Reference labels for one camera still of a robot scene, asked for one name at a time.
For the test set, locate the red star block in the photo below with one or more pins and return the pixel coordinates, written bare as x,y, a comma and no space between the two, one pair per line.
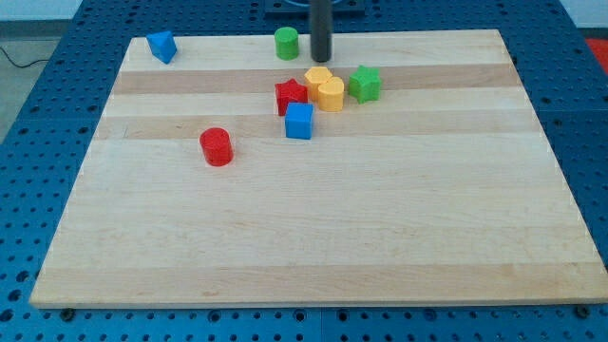
288,92

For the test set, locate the blue cube block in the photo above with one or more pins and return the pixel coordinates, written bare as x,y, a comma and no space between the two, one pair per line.
299,121

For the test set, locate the red cylinder block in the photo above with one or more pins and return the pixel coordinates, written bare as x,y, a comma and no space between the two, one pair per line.
216,146

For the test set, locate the green star block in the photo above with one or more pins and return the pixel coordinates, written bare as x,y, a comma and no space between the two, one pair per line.
365,84

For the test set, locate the blue triangle block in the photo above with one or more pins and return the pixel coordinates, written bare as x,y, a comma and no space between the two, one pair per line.
162,45

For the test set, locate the wooden board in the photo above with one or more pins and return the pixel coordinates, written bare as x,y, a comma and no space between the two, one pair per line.
444,192

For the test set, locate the yellow hexagon block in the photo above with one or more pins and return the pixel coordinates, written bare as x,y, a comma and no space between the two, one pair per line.
315,77

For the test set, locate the yellow heart block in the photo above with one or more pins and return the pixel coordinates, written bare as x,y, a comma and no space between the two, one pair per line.
330,96

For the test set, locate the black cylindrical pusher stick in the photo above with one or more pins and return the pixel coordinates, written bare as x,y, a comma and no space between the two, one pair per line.
321,29

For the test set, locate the green cylinder block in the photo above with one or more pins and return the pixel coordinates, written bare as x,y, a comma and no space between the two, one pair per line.
286,43

